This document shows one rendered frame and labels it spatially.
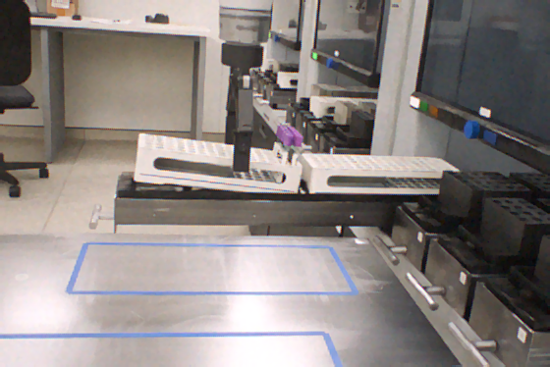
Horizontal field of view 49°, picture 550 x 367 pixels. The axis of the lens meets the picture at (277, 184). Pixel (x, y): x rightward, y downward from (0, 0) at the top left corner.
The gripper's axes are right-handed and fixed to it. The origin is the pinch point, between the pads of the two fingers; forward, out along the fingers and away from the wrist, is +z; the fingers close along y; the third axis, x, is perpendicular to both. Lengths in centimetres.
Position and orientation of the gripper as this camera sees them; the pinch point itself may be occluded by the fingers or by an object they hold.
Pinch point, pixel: (236, 154)
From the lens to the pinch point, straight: 112.7
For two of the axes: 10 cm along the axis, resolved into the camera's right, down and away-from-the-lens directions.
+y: 1.9, 3.1, -9.3
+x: 9.8, 0.2, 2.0
